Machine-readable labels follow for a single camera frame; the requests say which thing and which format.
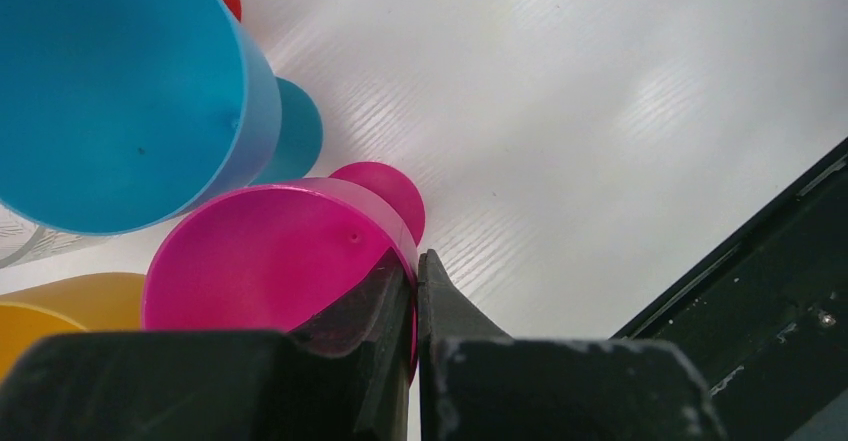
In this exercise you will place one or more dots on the blue wine glass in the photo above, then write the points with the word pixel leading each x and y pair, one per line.
pixel 117 115

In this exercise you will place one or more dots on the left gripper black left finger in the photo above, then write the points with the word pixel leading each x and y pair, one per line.
pixel 342 375

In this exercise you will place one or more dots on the clear wine glass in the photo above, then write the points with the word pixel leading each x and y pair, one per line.
pixel 23 241

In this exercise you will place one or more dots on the pink wine glass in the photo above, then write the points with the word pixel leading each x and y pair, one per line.
pixel 272 256

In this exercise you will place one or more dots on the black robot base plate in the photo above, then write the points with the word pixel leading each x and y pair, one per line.
pixel 763 317

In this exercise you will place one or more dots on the yellow wine glass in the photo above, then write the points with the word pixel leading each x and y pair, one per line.
pixel 94 302

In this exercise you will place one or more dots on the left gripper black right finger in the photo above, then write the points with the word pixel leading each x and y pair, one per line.
pixel 479 383

